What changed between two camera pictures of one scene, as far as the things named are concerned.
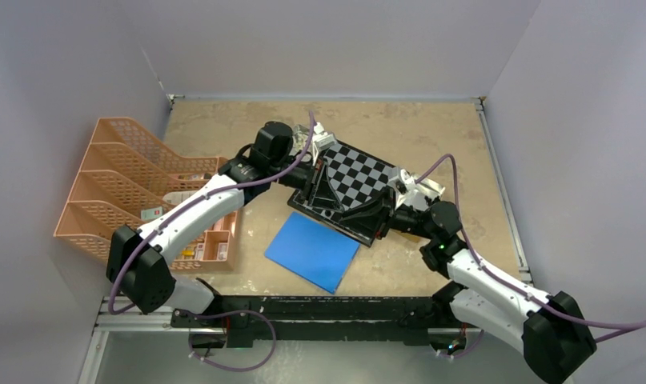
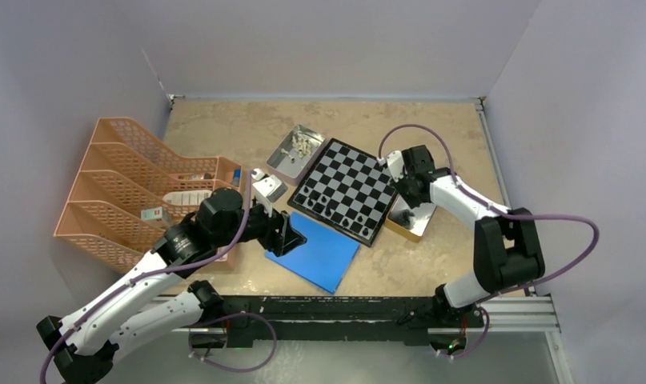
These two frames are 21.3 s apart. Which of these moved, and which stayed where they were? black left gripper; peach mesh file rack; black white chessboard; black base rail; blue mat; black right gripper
Moved: black right gripper; black left gripper
Stayed: peach mesh file rack; black base rail; blue mat; black white chessboard
